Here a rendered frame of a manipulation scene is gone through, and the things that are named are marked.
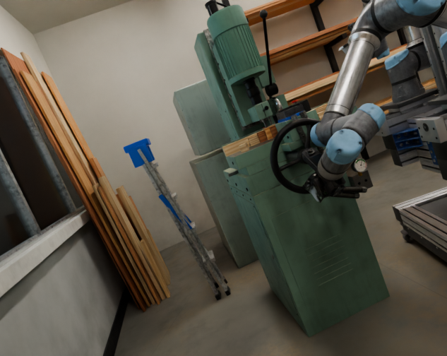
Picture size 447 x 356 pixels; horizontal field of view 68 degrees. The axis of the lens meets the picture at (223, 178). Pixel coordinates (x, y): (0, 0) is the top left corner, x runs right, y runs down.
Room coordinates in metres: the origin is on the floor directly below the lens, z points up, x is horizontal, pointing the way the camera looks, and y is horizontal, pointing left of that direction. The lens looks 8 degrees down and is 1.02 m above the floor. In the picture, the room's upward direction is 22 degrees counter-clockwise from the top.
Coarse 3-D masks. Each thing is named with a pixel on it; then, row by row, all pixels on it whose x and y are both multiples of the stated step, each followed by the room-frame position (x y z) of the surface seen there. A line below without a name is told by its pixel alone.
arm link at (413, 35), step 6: (408, 30) 1.69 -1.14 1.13; (414, 30) 1.67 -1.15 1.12; (408, 36) 1.70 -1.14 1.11; (414, 36) 1.68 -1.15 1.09; (420, 36) 1.67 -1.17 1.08; (408, 42) 1.71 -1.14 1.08; (414, 42) 1.68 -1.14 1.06; (420, 42) 1.65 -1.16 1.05; (408, 48) 1.70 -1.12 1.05; (414, 48) 1.68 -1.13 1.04; (420, 48) 1.66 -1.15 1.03; (420, 54) 1.65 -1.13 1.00; (426, 54) 1.65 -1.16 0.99; (426, 60) 1.65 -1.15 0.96; (420, 66) 1.66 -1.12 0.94; (426, 66) 1.67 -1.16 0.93
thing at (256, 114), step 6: (264, 102) 1.54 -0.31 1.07; (252, 108) 1.57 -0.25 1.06; (258, 108) 1.54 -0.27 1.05; (252, 114) 1.61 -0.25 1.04; (258, 114) 1.53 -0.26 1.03; (264, 114) 1.54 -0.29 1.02; (270, 114) 1.54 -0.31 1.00; (252, 120) 1.65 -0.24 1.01; (258, 120) 1.55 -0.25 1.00; (264, 120) 1.58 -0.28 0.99
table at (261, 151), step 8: (352, 112) 1.47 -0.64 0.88; (256, 144) 1.57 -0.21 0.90; (264, 144) 1.41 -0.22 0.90; (280, 144) 1.42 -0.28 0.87; (288, 144) 1.33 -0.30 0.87; (296, 144) 1.33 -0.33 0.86; (240, 152) 1.50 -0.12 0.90; (248, 152) 1.40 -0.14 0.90; (256, 152) 1.41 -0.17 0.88; (264, 152) 1.41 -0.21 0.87; (280, 152) 1.42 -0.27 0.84; (232, 160) 1.46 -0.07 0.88; (240, 160) 1.40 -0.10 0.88; (248, 160) 1.40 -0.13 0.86; (256, 160) 1.41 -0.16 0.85; (240, 168) 1.40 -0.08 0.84
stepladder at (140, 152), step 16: (144, 144) 2.11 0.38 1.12; (144, 160) 2.09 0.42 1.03; (160, 176) 2.24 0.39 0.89; (160, 192) 2.10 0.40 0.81; (176, 192) 2.28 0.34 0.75; (176, 208) 2.09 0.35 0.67; (176, 224) 2.10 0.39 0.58; (192, 224) 2.23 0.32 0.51; (208, 256) 2.13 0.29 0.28; (208, 272) 2.27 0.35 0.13; (224, 288) 2.09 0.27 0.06
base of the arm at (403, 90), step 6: (408, 78) 1.63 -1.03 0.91; (414, 78) 1.64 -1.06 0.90; (396, 84) 1.67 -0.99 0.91; (402, 84) 1.65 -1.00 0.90; (408, 84) 1.63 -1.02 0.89; (414, 84) 1.63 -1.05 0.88; (420, 84) 1.65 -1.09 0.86; (396, 90) 1.67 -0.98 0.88; (402, 90) 1.65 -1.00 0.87; (408, 90) 1.63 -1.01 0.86; (414, 90) 1.62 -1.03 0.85; (420, 90) 1.62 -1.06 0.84; (396, 96) 1.67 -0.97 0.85; (402, 96) 1.65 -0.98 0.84; (408, 96) 1.63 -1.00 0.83; (414, 96) 1.62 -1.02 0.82
